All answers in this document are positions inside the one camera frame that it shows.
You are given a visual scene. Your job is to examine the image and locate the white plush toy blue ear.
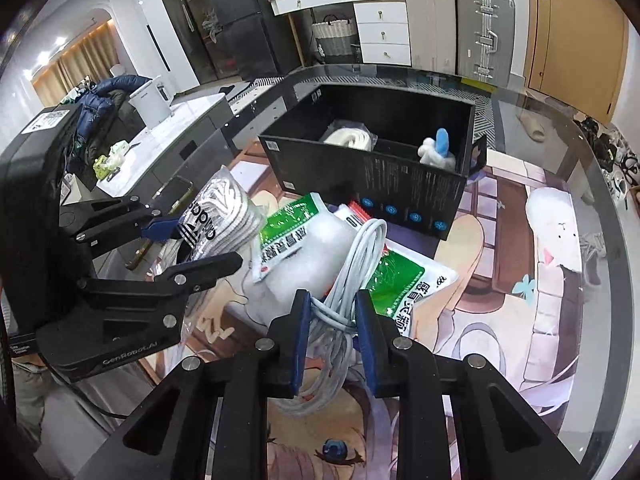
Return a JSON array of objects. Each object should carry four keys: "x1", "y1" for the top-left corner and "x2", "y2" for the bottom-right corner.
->
[{"x1": 418, "y1": 128, "x2": 456, "y2": 171}]

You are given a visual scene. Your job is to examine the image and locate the anime printed table mat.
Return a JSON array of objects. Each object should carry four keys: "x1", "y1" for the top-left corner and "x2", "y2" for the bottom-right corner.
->
[{"x1": 188, "y1": 144, "x2": 606, "y2": 480}]

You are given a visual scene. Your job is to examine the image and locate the white drawer desk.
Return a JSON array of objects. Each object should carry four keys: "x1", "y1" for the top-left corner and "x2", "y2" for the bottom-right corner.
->
[{"x1": 270, "y1": 0, "x2": 411, "y2": 66}]

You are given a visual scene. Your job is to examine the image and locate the white cable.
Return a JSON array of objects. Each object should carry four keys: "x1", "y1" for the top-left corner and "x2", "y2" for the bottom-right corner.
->
[{"x1": 271, "y1": 216, "x2": 388, "y2": 417}]

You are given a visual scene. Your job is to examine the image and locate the white kettle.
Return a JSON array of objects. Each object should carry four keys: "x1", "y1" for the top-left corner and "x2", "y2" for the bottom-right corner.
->
[{"x1": 128, "y1": 76, "x2": 172, "y2": 129}]

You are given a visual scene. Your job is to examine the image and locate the blue puffer jacket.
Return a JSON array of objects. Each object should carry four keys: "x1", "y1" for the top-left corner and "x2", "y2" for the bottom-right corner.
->
[{"x1": 76, "y1": 74, "x2": 151, "y2": 146}]

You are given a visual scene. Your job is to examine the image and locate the green white cotton pack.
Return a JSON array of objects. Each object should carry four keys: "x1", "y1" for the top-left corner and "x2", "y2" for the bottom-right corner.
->
[{"x1": 243, "y1": 192, "x2": 356, "y2": 327}]

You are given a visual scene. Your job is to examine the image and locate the grey white side cabinet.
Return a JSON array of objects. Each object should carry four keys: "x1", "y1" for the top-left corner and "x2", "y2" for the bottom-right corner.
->
[{"x1": 96, "y1": 93, "x2": 232, "y2": 200}]

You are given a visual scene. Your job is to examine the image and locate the wooden door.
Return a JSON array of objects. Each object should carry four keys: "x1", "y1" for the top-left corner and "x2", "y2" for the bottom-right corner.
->
[{"x1": 524, "y1": 0, "x2": 628, "y2": 125}]

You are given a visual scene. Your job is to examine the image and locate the striped laundry basket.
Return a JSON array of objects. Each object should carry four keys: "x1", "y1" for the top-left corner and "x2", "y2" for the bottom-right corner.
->
[{"x1": 311, "y1": 14, "x2": 358, "y2": 64}]

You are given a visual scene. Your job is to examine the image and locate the black refrigerator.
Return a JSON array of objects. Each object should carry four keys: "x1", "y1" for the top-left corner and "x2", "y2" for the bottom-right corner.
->
[{"x1": 209, "y1": 0, "x2": 300, "y2": 80}]

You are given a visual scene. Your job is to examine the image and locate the black storage box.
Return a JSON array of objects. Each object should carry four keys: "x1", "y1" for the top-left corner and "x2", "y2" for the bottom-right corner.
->
[{"x1": 259, "y1": 84, "x2": 487, "y2": 240}]

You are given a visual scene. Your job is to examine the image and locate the silver suitcase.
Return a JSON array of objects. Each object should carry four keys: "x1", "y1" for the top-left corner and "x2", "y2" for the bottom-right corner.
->
[{"x1": 457, "y1": 0, "x2": 515, "y2": 87}]

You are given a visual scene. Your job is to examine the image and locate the beige suitcase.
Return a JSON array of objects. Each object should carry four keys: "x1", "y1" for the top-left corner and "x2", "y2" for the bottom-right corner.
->
[{"x1": 406, "y1": 0, "x2": 457, "y2": 75}]

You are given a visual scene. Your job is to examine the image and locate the bagged white rope coil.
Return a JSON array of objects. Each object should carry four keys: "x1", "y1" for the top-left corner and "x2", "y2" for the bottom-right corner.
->
[{"x1": 319, "y1": 119, "x2": 378, "y2": 152}]

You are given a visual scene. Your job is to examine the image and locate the bagged adidas white laces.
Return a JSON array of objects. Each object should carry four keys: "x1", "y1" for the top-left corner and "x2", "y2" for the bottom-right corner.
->
[{"x1": 177, "y1": 166, "x2": 266, "y2": 261}]

